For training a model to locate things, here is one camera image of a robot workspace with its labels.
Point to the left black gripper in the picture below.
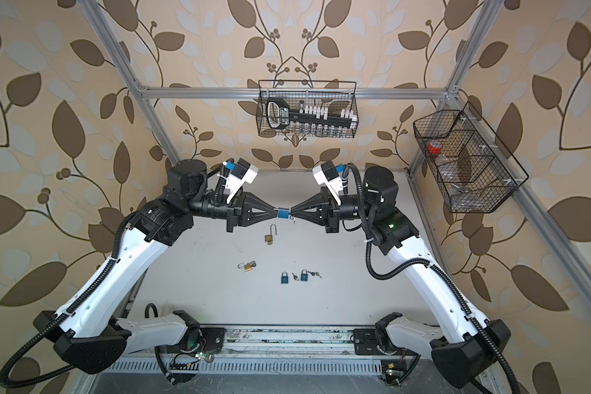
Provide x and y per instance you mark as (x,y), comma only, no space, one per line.
(244,203)

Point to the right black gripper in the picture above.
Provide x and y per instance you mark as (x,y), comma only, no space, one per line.
(327,213)

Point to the blue padlock with key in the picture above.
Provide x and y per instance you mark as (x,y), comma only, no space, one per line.
(305,275)
(285,278)

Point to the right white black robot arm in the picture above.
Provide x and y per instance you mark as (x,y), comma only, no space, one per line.
(465,341)

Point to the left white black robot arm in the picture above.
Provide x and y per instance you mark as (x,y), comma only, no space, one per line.
(84,331)

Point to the open brass padlock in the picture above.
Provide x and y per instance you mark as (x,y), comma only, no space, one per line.
(269,238)

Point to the black socket tool set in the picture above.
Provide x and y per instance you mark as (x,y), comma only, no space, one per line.
(280,115)

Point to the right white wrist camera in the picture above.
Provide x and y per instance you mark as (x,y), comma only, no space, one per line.
(329,175)

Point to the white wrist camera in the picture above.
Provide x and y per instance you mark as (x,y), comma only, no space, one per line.
(329,175)
(239,173)

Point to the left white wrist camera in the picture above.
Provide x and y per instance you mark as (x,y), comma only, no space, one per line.
(239,173)

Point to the back black wire basket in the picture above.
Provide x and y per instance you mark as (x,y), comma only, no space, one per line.
(335,94)

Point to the black wire basket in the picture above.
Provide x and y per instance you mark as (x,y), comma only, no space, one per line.
(335,94)
(476,172)

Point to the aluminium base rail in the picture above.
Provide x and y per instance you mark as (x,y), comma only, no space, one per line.
(290,350)

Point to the right black wire basket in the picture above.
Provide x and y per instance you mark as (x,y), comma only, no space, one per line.
(476,172)

